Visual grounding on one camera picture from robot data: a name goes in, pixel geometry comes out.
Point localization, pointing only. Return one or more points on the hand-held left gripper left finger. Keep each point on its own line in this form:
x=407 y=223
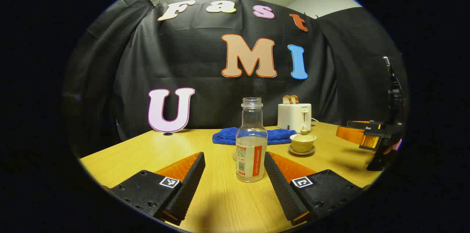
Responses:
x=189 y=181

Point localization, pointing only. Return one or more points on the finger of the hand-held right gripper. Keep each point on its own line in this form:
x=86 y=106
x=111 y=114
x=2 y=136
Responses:
x=350 y=134
x=367 y=125

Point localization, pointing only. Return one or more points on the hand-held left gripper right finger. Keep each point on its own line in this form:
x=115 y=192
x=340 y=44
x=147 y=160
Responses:
x=281 y=181

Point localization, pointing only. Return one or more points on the clear glass water bottle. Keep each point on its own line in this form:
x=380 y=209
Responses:
x=251 y=159

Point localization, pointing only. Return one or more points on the cream teacup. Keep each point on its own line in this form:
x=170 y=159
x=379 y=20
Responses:
x=303 y=145

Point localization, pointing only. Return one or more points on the cream teacup lid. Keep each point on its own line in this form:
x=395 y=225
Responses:
x=304 y=134

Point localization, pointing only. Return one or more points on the round cork coaster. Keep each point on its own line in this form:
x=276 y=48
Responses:
x=234 y=157

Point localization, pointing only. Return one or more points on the cream saucer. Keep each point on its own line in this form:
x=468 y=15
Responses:
x=302 y=152

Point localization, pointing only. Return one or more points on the blue towel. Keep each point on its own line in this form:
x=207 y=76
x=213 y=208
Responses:
x=226 y=135

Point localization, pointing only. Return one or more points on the white toaster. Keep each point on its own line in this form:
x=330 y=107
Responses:
x=292 y=117

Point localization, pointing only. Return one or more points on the toast slice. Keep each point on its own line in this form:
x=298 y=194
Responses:
x=286 y=99
x=295 y=99

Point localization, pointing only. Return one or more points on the black backdrop cloth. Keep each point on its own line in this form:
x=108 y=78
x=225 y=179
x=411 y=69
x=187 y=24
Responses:
x=205 y=100

